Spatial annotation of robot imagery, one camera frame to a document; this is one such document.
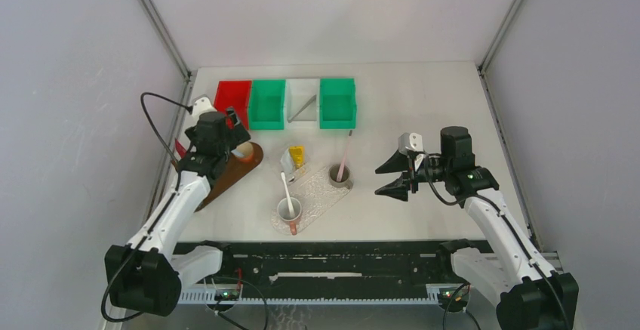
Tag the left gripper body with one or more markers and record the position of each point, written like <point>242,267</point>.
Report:
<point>235,136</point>

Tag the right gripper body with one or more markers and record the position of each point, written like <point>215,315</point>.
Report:
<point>436,166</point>

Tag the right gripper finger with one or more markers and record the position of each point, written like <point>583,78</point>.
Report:
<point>398,162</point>
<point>399,189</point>

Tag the beige cup orange handle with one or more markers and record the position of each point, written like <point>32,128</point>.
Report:
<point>246,149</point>

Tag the red toothpaste tube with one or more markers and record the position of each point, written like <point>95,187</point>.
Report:
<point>180,149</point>

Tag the pink toothbrush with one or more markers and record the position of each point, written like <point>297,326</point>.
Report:
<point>344,157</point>

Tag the white toothpaste tube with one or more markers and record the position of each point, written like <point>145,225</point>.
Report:
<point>288,166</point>

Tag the grey ceramic mug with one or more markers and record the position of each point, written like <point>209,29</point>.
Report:
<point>347,182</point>

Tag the yellow toothpaste tube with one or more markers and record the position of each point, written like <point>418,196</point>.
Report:
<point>297,154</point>

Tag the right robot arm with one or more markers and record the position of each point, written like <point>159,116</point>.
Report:
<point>525,289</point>

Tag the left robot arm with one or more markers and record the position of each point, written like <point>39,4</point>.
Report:
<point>142,275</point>

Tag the brown wooden oval tray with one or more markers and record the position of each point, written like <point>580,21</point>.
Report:
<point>235,170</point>

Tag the clear textured oval tray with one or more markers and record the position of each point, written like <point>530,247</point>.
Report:
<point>312,195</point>

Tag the green bin with toothpaste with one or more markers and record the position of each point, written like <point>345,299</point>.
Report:
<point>337,103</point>

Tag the red plastic bin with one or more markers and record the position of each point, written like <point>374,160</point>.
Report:
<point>235,94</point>

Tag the green bin with cups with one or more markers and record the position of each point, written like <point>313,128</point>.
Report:
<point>266,105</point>

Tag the white translucent bin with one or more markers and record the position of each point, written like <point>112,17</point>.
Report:
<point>297,92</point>

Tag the right circuit board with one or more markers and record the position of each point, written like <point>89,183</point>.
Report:
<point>452,300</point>

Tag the circuit board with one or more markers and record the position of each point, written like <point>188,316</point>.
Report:
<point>226,295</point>
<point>452,300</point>

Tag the left circuit board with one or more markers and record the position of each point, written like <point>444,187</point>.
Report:
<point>226,295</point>

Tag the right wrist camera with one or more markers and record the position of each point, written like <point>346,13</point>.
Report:
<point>411,146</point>

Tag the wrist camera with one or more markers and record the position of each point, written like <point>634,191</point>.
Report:
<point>411,146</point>
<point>200,105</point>

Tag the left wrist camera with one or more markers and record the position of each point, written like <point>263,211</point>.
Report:
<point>200,105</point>

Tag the black front rail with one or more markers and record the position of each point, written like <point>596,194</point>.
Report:
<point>296,271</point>

